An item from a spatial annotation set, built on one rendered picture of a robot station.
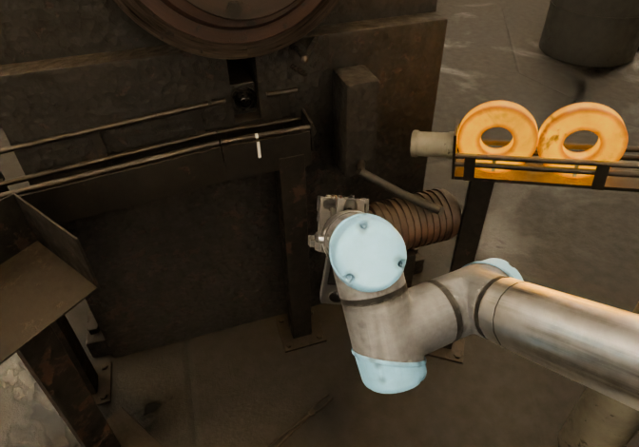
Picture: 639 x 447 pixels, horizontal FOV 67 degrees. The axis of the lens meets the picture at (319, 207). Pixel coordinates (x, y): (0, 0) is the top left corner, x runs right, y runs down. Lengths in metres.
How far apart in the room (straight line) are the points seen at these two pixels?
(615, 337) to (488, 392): 1.03
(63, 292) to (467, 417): 1.02
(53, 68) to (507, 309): 0.88
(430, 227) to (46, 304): 0.78
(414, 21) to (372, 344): 0.82
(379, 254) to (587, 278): 1.45
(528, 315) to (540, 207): 1.62
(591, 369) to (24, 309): 0.82
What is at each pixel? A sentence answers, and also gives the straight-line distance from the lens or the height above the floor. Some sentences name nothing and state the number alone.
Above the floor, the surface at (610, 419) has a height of 0.23.
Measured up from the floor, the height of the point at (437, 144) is 0.69.
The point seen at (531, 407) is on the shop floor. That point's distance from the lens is 1.49.
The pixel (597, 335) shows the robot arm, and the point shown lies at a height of 0.89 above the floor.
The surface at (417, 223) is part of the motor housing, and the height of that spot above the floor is 0.51.
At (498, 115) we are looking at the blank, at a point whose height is 0.76.
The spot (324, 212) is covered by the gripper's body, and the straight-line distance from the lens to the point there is 0.68.
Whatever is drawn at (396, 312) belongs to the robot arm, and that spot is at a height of 0.82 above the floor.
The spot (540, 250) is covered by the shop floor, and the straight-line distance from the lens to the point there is 1.92.
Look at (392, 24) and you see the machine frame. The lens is 1.15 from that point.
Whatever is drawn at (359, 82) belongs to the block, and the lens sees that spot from 1.04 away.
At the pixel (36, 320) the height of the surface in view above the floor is 0.60.
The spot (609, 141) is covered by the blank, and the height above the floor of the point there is 0.74.
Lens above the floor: 1.22
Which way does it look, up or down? 39 degrees down
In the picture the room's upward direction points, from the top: 1 degrees counter-clockwise
